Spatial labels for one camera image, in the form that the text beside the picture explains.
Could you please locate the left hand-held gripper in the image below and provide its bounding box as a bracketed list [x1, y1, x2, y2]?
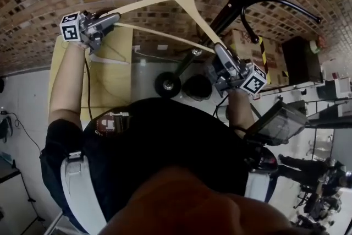
[59, 10, 122, 56]

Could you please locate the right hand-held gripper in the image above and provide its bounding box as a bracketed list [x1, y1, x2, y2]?
[206, 43, 268, 98]

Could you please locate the black metal coat rack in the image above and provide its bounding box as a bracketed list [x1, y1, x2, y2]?
[153, 0, 323, 99]

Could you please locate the person's right forearm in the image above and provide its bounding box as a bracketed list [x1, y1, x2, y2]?
[225, 89, 256, 139]

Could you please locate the person's left forearm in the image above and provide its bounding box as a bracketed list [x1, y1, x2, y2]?
[48, 41, 89, 130]

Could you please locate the cardboard box with striped tape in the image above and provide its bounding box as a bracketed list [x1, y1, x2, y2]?
[221, 28, 290, 86]

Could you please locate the round black bin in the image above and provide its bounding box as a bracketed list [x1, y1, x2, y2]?
[182, 74, 213, 103]

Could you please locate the yellow wooden board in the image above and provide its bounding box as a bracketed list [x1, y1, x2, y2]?
[47, 25, 135, 120]

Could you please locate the black box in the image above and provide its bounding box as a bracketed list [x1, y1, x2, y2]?
[280, 35, 325, 85]

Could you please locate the clear plastic container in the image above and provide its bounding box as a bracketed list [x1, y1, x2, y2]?
[246, 101, 310, 147]

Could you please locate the person's black shirt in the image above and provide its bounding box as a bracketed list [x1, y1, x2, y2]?
[39, 97, 250, 235]

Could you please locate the person's chin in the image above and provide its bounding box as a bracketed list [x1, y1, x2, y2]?
[98, 165, 299, 235]

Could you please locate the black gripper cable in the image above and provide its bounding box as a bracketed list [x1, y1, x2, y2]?
[83, 55, 94, 122]

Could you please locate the black floor cable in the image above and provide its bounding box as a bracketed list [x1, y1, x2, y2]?
[0, 108, 42, 154]

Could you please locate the white shoulder strap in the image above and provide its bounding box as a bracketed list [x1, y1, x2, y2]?
[59, 150, 108, 232]

